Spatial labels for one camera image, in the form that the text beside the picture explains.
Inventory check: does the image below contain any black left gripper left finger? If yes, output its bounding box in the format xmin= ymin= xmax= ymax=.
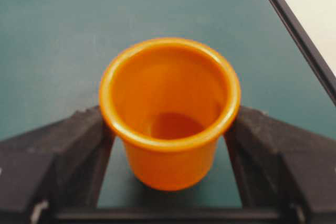
xmin=1 ymin=106 xmax=112 ymax=223

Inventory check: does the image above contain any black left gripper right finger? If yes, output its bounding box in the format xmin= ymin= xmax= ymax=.
xmin=224 ymin=106 xmax=335 ymax=223

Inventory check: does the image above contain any orange plastic cup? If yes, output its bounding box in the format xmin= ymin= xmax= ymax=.
xmin=99 ymin=38 xmax=240 ymax=191

